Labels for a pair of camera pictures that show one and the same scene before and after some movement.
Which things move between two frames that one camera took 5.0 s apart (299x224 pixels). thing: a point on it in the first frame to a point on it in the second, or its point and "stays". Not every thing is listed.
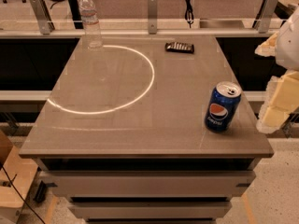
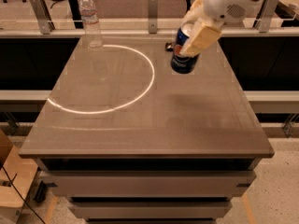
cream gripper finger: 281,101 to 204,36
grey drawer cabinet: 150,189 stays
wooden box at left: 17,175 stays
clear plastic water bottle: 91,21 stays
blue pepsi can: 221,105 to 180,63
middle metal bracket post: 152,12 stays
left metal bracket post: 43,17 stays
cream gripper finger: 268,48 to 195,14
